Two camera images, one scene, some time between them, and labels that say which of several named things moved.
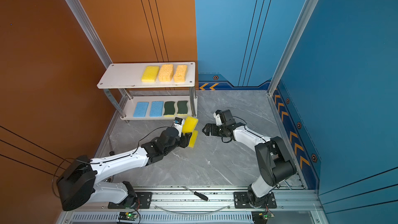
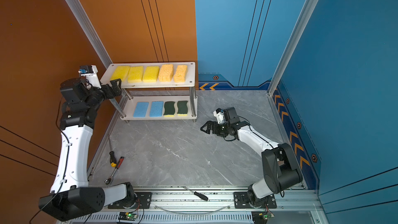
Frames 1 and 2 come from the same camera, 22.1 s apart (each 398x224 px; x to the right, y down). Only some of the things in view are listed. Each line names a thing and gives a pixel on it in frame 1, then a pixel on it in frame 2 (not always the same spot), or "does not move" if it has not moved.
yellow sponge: x=189 y=125 to x=135 y=74
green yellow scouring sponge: x=182 y=108 does not move
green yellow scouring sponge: x=169 y=109 does not move
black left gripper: x=185 y=139 to x=116 y=91
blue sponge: x=141 y=109 does not move
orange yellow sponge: x=166 y=72 does not move
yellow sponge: x=150 y=73 does not move
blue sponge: x=156 y=108 does not move
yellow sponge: x=193 y=138 to x=120 y=72
